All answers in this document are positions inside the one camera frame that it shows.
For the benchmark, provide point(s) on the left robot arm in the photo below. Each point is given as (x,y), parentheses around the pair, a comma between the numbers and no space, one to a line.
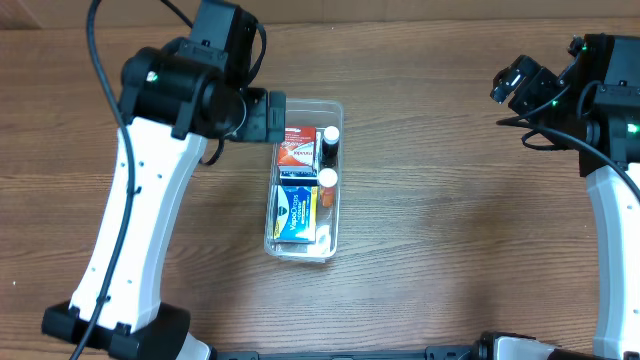
(174,100)

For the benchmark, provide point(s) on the blue yellow VapoDrops box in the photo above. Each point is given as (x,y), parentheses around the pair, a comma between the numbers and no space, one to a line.
(295,214)

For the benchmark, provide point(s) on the dark bottle white cap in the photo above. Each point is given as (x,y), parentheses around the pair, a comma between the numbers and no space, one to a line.
(330,146)

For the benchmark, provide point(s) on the red white small box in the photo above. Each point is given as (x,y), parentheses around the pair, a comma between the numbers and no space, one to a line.
(297,152)

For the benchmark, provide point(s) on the orange bottle white cap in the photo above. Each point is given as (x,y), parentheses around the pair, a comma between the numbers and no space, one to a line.
(328,180)

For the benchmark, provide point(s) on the clear plastic container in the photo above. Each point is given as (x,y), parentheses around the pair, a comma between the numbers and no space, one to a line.
(319,114)

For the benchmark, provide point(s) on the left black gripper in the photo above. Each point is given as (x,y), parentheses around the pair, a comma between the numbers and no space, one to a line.
(275,116)

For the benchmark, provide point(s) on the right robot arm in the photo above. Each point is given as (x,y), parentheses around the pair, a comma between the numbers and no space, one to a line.
(592,107)

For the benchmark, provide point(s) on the white blue plaster box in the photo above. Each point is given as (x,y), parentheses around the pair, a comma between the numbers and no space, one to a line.
(295,178)

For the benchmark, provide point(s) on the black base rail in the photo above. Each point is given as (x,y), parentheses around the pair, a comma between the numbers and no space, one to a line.
(439,352)

